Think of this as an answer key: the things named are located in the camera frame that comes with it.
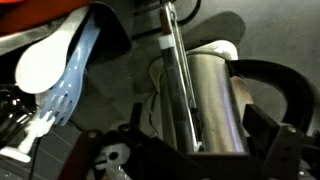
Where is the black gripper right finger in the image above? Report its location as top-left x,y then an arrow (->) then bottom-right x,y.
243,104 -> 320,180

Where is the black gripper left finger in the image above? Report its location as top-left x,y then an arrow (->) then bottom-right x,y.
56,101 -> 214,180

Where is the grey safety knife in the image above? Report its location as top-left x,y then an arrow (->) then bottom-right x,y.
158,2 -> 201,153

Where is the blue plastic utensil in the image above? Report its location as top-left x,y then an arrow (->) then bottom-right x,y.
39,13 -> 101,126

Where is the stainless electric kettle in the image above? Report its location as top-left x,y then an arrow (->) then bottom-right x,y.
148,39 -> 318,154

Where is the white plastic utensil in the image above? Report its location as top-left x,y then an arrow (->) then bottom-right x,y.
0,6 -> 89,163

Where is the orange round lid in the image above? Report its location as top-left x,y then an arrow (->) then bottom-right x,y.
0,0 -> 93,34

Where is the black wire dish rack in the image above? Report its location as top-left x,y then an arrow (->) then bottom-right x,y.
0,84 -> 37,148

